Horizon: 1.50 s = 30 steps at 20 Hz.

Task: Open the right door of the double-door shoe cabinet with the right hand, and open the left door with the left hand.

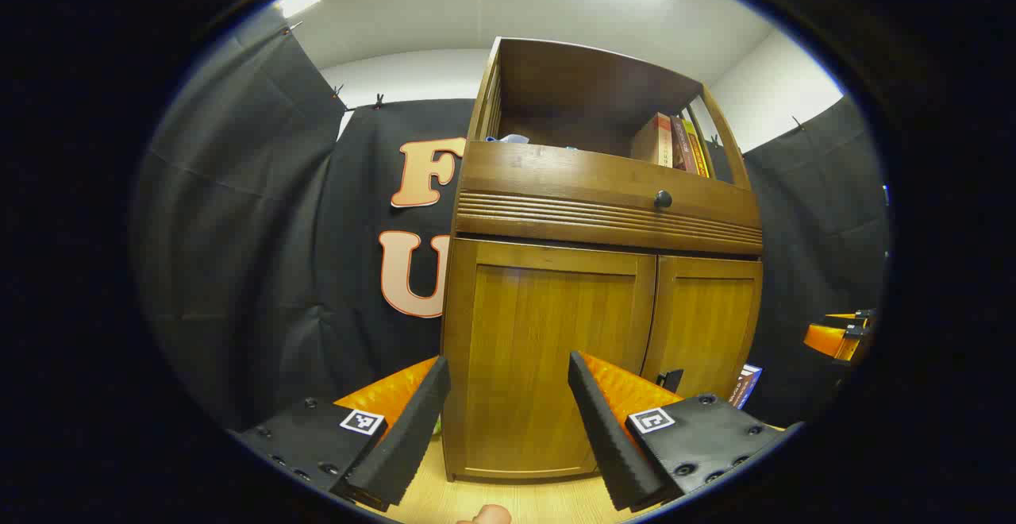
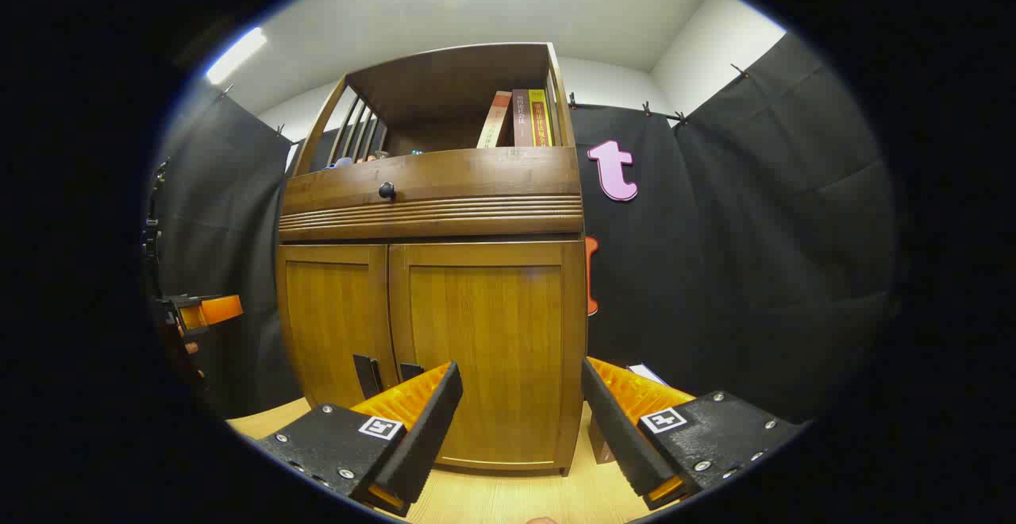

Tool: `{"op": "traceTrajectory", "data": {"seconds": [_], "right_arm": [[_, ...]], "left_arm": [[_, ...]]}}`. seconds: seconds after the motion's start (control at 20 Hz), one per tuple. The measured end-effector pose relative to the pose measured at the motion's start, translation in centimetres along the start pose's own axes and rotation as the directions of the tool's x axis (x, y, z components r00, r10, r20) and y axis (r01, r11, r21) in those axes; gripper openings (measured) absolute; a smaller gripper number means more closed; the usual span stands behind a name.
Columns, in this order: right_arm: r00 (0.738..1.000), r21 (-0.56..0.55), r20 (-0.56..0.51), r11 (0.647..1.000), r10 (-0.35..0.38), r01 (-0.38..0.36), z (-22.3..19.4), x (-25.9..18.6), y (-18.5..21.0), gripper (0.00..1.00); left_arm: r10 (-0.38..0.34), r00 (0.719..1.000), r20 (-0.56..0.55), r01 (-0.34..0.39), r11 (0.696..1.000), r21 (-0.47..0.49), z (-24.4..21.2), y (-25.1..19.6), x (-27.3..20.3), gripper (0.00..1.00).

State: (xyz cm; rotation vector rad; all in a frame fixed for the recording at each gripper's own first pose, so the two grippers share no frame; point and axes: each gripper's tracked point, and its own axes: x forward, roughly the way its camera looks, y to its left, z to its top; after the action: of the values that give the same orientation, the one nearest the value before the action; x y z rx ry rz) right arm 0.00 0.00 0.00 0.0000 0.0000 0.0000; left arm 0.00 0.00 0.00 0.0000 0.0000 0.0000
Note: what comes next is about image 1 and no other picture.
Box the wooden cabinet drawer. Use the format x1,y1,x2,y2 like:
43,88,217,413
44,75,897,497
454,141,764,255

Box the black backdrop cloth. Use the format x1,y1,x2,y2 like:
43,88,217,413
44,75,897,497
131,6,891,433

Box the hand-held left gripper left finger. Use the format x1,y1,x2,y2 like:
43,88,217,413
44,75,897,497
226,355,452,513

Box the tan book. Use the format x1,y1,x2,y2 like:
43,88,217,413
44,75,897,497
631,113,674,168

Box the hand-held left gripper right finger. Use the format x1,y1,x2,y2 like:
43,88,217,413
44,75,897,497
568,351,804,513

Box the wooden cabinet door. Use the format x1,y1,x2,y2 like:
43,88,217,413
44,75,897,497
641,254,763,402
442,238,658,481

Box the wooden double-door shoe cabinet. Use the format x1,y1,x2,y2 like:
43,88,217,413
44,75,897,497
439,36,764,484

